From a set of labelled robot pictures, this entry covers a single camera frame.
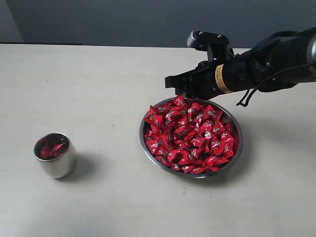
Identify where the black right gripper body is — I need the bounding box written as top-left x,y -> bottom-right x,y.
187,59 -> 256,100

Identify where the pile of red candies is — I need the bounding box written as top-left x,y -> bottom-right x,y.
144,95 -> 235,174

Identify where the steel cup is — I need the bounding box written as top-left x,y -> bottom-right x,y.
34,133 -> 78,179

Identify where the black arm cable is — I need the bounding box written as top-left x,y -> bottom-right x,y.
236,29 -> 316,107

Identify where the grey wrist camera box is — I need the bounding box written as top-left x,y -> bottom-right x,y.
187,31 -> 234,61

